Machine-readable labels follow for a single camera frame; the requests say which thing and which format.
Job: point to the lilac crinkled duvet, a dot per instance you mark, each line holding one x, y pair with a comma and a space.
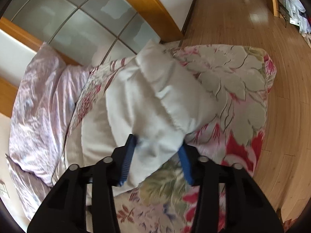
42, 112

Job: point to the orange wooden door frame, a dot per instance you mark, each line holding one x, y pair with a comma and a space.
18, 46

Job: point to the frosted glass sliding door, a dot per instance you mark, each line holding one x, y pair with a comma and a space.
91, 32

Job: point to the floral quilted bedspread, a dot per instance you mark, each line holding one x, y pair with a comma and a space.
238, 79

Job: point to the white puffy down jacket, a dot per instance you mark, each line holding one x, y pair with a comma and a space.
154, 98

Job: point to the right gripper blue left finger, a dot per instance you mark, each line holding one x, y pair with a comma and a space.
64, 208

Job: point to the clutter of bags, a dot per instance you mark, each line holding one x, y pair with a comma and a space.
298, 17

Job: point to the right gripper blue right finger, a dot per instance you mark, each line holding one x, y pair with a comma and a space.
247, 208

